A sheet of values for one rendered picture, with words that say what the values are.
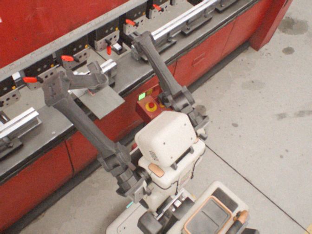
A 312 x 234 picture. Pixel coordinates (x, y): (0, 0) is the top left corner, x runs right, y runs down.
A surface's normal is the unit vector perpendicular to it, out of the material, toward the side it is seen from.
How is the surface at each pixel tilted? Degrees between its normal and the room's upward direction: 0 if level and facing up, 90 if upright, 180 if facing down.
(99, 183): 0
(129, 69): 0
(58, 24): 90
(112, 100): 0
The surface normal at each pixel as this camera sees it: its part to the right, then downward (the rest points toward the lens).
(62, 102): 0.08, 0.57
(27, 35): 0.70, 0.64
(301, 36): 0.11, -0.53
